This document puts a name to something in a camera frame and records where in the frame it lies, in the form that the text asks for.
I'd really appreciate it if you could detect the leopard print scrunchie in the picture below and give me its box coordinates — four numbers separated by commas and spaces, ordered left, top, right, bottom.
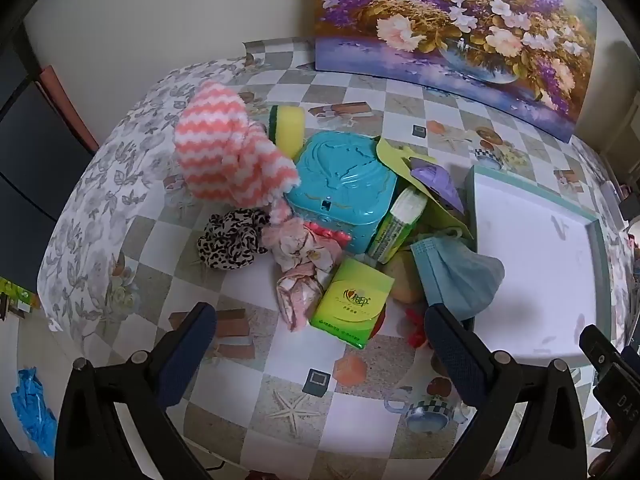
196, 208, 271, 272

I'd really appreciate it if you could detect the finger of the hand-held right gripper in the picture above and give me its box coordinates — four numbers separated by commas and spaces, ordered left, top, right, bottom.
579, 325, 626, 377

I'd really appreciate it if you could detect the red pink plush toy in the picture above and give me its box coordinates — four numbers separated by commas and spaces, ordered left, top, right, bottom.
404, 308, 432, 350

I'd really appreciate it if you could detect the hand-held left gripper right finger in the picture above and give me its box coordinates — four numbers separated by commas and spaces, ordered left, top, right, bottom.
424, 304, 608, 480

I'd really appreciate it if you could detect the purple fabric piece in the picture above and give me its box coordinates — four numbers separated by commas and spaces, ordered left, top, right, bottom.
410, 156, 467, 212

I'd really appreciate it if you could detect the floral painting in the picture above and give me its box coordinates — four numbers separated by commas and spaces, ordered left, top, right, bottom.
314, 0, 598, 143

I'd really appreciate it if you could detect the tan plush ball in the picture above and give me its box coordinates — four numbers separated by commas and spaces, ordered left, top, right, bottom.
386, 247, 427, 304

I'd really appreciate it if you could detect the grey floral cloth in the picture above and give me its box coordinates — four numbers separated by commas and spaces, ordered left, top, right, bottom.
36, 57, 246, 346

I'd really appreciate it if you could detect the teal plastic box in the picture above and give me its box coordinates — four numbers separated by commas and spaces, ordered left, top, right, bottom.
284, 131, 398, 256

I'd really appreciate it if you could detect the yellow-green cloth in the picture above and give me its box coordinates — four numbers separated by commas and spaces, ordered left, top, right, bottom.
375, 136, 475, 242

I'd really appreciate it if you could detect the white tray teal rim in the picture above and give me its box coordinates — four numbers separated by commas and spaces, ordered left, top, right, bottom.
462, 165, 613, 361

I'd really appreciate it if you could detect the green white tissue pack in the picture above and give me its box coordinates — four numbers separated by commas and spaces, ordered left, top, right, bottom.
367, 186, 430, 265

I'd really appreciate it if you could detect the yellow sponge green scrub side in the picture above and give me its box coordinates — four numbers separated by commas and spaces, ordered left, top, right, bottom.
267, 104, 307, 158

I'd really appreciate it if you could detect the reddish brown board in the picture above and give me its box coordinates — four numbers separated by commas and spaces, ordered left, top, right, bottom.
41, 65, 101, 153

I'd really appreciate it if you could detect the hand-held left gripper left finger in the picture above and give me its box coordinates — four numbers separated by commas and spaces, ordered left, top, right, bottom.
54, 302, 218, 480

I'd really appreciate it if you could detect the blue plastic bag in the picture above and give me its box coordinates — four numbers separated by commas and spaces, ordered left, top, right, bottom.
11, 367, 58, 458

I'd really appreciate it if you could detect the green tissue packet red logo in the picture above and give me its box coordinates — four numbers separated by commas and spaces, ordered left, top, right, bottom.
309, 256, 395, 352

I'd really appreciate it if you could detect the blue face mask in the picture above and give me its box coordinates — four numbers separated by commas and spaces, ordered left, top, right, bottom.
410, 234, 505, 321

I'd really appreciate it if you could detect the pink floral scrunchie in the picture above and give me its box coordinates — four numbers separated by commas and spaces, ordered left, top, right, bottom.
265, 220, 346, 332

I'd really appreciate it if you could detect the pink white zigzag towel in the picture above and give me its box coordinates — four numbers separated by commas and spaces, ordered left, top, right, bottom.
173, 81, 301, 226

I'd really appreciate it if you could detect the dark cabinet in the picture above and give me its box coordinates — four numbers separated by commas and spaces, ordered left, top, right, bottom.
0, 20, 101, 291

